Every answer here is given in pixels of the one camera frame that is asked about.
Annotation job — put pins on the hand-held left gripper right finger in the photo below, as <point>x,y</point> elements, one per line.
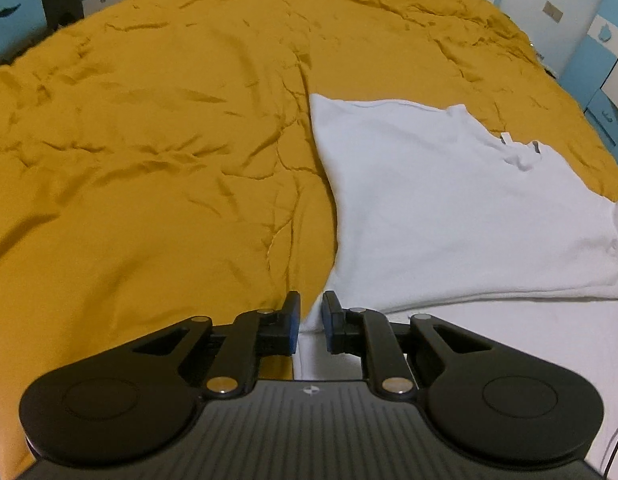
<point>330,327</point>

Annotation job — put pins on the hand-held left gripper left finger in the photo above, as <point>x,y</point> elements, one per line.
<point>291,327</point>

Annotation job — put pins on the white printed t-shirt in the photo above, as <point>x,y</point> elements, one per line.
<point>439,210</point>

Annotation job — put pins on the mustard yellow bed blanket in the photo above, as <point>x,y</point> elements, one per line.
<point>154,160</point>

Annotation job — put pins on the blue and white cabinet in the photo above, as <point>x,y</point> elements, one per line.
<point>601,55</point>

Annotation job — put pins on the blue face cutout chair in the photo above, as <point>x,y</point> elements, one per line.
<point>11,15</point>

